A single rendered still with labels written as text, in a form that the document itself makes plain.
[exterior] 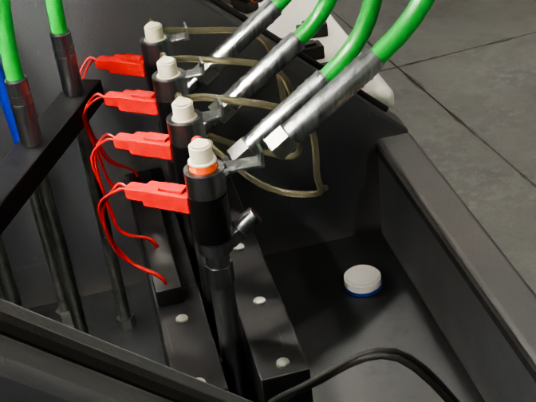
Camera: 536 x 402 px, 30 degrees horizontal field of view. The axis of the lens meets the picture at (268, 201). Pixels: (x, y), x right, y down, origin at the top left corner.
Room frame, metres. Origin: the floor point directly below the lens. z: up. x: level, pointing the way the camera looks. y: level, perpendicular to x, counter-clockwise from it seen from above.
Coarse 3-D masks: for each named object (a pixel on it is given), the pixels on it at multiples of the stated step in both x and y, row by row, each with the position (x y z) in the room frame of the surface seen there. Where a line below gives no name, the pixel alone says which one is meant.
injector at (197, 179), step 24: (192, 192) 0.58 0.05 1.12; (216, 192) 0.58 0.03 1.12; (192, 216) 0.59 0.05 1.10; (216, 216) 0.58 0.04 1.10; (240, 216) 0.60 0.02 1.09; (216, 240) 0.58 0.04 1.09; (240, 240) 0.59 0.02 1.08; (216, 264) 0.59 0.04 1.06; (216, 288) 0.59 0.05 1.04; (216, 312) 0.59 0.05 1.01; (240, 336) 0.59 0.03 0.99; (240, 360) 0.59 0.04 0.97; (240, 384) 0.59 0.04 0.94
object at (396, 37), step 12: (420, 0) 0.62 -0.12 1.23; (432, 0) 0.62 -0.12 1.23; (408, 12) 0.62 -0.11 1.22; (420, 12) 0.61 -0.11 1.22; (396, 24) 0.62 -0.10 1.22; (408, 24) 0.61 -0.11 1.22; (384, 36) 0.62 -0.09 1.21; (396, 36) 0.61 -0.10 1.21; (408, 36) 0.61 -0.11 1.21; (372, 48) 0.62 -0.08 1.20; (384, 48) 0.61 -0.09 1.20; (396, 48) 0.61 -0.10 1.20; (384, 60) 0.61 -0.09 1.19
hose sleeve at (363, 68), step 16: (352, 64) 0.61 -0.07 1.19; (368, 64) 0.61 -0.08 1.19; (336, 80) 0.61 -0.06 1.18; (352, 80) 0.61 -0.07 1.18; (368, 80) 0.61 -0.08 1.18; (320, 96) 0.61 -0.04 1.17; (336, 96) 0.60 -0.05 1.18; (352, 96) 0.61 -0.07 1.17; (304, 112) 0.60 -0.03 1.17; (320, 112) 0.60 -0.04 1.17; (288, 128) 0.60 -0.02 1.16; (304, 128) 0.60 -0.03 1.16
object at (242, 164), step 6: (252, 156) 0.61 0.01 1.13; (228, 162) 0.60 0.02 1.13; (234, 162) 0.60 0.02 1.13; (240, 162) 0.60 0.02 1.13; (246, 162) 0.60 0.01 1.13; (252, 162) 0.60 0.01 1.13; (258, 162) 0.60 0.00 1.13; (228, 168) 0.59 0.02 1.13; (234, 168) 0.59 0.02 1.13; (240, 168) 0.59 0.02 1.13; (246, 168) 0.59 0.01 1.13; (252, 168) 0.59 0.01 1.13
